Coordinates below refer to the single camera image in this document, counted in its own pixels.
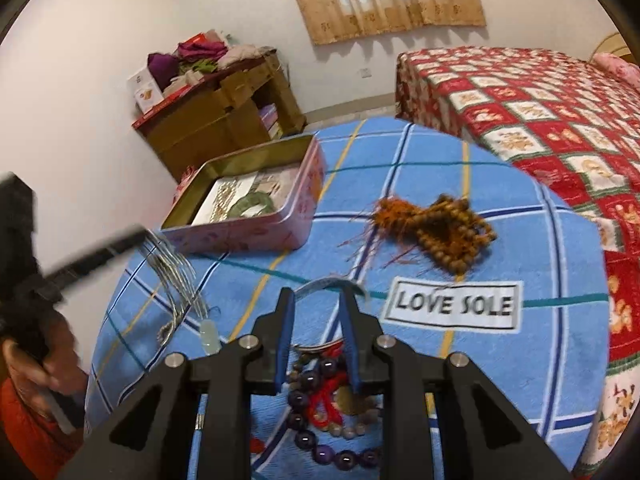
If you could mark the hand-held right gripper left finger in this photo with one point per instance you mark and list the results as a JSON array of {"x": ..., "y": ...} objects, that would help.
[{"x": 282, "y": 332}]

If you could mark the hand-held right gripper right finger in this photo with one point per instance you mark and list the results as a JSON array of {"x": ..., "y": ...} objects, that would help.
[{"x": 352, "y": 350}]

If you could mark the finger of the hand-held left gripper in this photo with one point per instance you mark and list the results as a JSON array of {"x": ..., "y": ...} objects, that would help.
[{"x": 95, "y": 257}]

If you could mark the silver metal watch band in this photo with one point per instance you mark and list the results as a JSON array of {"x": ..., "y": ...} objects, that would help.
[{"x": 320, "y": 284}]

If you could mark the pink tin box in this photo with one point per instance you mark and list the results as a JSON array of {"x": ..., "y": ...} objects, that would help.
[{"x": 240, "y": 232}]

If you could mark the person's left forearm red sleeve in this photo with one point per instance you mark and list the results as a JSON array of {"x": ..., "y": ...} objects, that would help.
[{"x": 27, "y": 425}]

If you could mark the person's left hand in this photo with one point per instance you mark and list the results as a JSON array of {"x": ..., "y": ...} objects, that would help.
[{"x": 47, "y": 355}]

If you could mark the pale jade pendant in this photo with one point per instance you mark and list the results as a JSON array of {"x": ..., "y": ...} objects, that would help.
[{"x": 209, "y": 336}]

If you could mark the green jade bangle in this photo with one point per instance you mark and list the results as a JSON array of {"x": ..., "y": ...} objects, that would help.
[{"x": 250, "y": 205}]

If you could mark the blue checked cloth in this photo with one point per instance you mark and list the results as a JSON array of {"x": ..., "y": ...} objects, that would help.
[{"x": 500, "y": 360}]

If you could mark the white printed booklet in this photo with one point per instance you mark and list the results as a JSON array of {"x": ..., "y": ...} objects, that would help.
[{"x": 260, "y": 185}]

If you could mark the red flat box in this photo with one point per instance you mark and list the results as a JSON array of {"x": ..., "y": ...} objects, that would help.
[{"x": 160, "y": 110}]

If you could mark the white cardboard box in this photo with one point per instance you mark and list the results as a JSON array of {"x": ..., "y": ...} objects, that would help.
[{"x": 145, "y": 92}]

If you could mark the brown wooden cabinet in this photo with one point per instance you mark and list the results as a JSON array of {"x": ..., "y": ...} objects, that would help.
[{"x": 210, "y": 125}]

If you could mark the pile of clothes on cabinet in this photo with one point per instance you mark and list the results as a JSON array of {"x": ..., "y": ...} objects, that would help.
[{"x": 205, "y": 55}]

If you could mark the red patterned bed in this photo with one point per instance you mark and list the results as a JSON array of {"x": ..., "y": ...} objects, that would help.
[{"x": 550, "y": 110}]

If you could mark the beige patterned curtain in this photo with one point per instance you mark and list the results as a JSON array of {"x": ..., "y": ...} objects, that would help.
[{"x": 380, "y": 0}]

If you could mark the pink pillow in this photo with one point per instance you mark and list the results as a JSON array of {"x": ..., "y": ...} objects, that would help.
[{"x": 620, "y": 67}]

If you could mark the white wall socket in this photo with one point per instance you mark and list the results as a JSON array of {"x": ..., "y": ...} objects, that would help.
[{"x": 366, "y": 73}]

